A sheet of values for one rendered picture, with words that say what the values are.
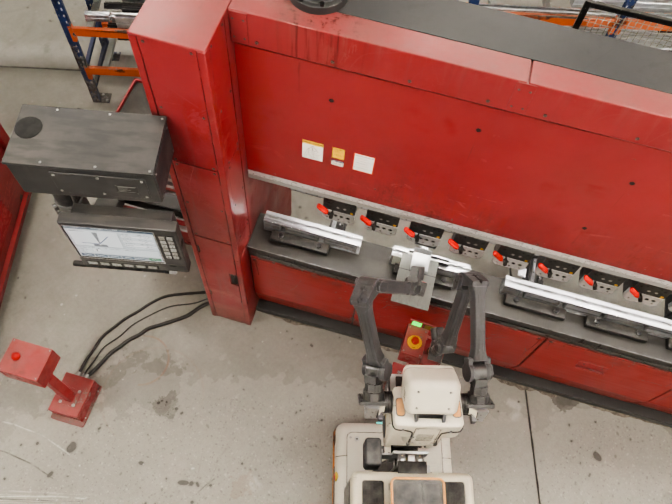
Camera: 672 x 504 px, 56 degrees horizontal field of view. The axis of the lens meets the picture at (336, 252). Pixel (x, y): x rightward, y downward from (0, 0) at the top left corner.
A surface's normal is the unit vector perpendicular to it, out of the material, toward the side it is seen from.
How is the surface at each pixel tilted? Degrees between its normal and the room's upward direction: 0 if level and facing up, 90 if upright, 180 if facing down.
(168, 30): 0
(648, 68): 0
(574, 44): 0
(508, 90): 90
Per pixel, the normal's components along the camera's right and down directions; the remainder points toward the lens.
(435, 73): -0.26, 0.85
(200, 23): 0.06, -0.46
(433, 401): 0.04, 0.35
